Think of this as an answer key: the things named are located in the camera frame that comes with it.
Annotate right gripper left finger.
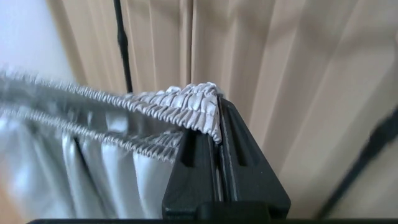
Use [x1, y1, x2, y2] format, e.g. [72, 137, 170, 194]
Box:
[161, 128, 220, 219]

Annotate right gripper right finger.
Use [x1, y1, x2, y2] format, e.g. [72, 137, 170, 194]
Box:
[218, 96, 292, 219]

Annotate pale grey shorts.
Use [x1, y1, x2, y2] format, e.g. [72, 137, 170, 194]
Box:
[0, 65, 225, 220]

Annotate black clothes rack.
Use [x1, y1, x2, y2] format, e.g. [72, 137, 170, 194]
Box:
[113, 0, 398, 220]

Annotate beige curtain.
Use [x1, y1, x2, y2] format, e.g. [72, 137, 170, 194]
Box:
[45, 0, 398, 219]

